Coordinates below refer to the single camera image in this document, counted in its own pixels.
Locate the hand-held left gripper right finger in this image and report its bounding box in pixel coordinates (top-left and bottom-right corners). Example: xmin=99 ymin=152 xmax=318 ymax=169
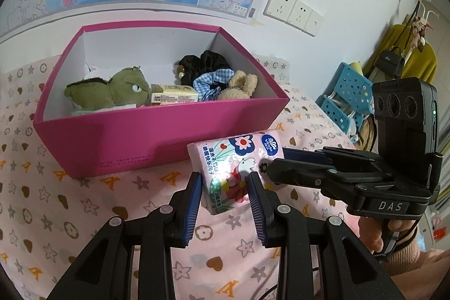
xmin=246 ymin=172 xmax=398 ymax=300

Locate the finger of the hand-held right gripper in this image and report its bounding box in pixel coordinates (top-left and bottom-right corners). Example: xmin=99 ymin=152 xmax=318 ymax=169
xmin=265 ymin=157 xmax=391 ymax=197
xmin=281 ymin=146 xmax=389 ymax=175

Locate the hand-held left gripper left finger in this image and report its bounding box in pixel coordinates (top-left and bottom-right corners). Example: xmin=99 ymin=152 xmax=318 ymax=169
xmin=47 ymin=172 xmax=203 ymax=300

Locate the pink floral tissue packet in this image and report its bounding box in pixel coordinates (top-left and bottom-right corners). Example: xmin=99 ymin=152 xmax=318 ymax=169
xmin=186 ymin=129 xmax=285 ymax=215

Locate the pink cardboard box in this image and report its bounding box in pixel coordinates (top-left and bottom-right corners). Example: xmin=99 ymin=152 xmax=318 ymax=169
xmin=33 ymin=21 xmax=291 ymax=179

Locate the yellow tissue packet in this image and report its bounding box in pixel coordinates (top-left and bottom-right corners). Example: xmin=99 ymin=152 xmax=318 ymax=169
xmin=150 ymin=84 xmax=199 ymax=106

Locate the blue checked scrunchie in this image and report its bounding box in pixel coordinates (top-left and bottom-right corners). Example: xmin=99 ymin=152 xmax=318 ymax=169
xmin=193 ymin=68 xmax=234 ymax=101

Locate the black scrunchie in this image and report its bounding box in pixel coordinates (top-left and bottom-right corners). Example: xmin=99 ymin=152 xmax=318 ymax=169
xmin=175 ymin=50 xmax=233 ymax=91

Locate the person's right hand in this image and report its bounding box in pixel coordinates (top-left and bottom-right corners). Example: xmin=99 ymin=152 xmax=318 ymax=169
xmin=358 ymin=216 xmax=387 ymax=255

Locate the brown bag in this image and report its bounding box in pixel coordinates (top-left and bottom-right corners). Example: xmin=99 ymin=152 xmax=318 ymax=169
xmin=359 ymin=115 xmax=378 ymax=153

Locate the grey and green curtain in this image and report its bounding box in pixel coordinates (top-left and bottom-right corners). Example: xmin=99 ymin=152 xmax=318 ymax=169
xmin=436 ymin=100 xmax=450 ymax=191

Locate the mustard yellow coat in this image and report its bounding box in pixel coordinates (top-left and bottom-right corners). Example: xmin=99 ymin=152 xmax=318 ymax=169
xmin=362 ymin=24 xmax=438 ymax=84

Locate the black handbag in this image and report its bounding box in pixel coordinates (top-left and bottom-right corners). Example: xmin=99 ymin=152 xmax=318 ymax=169
xmin=376 ymin=46 xmax=406 ymax=76

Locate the beige teddy bear plush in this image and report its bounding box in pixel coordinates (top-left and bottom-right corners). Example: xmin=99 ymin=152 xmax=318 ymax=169
xmin=216 ymin=70 xmax=259 ymax=100

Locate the pink hanging doll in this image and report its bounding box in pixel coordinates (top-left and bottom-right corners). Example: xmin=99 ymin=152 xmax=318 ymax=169
xmin=411 ymin=16 xmax=435 ymax=51

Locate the white coat rack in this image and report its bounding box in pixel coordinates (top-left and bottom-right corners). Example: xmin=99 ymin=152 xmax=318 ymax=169
xmin=401 ymin=1 xmax=440 ymax=65

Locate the green plush toy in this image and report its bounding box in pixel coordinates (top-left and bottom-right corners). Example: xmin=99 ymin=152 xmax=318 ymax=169
xmin=64 ymin=66 xmax=152 ymax=110

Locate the pink patterned blanket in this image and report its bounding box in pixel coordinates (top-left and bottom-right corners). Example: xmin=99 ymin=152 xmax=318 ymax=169
xmin=0 ymin=52 xmax=373 ymax=300

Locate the pale green packet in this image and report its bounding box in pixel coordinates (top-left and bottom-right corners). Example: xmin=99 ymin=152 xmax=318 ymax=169
xmin=69 ymin=102 xmax=138 ymax=117

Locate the white wall socket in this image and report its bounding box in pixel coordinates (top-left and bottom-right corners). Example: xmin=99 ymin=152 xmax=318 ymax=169
xmin=264 ymin=0 xmax=298 ymax=21
xmin=288 ymin=0 xmax=314 ymax=29
xmin=304 ymin=10 xmax=325 ymax=38

